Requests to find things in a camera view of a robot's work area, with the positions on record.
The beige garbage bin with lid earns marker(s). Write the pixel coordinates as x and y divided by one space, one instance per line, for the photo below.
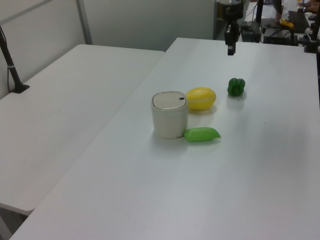
170 120

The black electronics unit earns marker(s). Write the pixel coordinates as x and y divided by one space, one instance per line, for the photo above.
280 37

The green toy bell pepper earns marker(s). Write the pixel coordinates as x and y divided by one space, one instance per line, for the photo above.
236 87

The black clamp stand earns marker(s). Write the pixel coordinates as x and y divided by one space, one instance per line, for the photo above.
312 42

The yellow striped toy melon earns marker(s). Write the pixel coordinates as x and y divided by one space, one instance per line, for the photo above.
202 98

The black monitor pole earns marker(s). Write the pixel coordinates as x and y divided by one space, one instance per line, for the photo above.
259 11

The grey cabinet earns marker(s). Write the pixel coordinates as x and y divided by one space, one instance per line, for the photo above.
218 22

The black camera pole with clamp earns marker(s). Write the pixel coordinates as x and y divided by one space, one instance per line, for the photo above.
11 67

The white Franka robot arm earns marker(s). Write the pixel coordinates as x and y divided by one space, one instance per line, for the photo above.
231 2

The light green toy pea pod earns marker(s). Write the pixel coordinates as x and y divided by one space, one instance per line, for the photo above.
202 135

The black equipment box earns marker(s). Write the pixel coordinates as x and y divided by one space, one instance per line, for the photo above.
251 33

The yellow tool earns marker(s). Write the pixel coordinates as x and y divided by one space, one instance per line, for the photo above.
287 23

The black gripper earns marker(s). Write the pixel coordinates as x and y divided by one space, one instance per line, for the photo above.
233 30

